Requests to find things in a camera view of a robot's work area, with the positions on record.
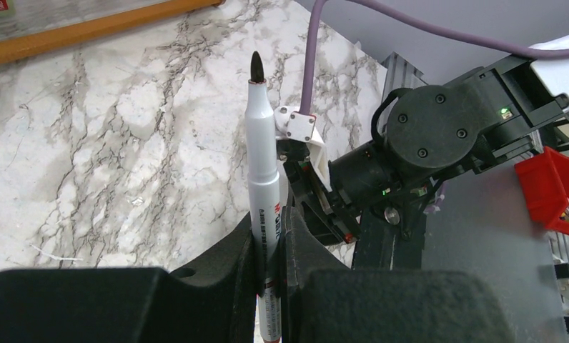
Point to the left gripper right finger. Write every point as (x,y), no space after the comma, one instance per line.
(325,301)

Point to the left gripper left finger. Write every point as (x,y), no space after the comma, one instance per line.
(210,299)

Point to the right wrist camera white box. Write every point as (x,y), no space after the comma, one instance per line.
(291,125)

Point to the wooden orange shelf rack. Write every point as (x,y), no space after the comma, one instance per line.
(38,43)

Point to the white board marker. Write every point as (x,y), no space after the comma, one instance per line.
(264,199)

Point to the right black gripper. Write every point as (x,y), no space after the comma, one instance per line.
(324,213)

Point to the red plastic bin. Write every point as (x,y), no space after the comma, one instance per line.
(544,181)

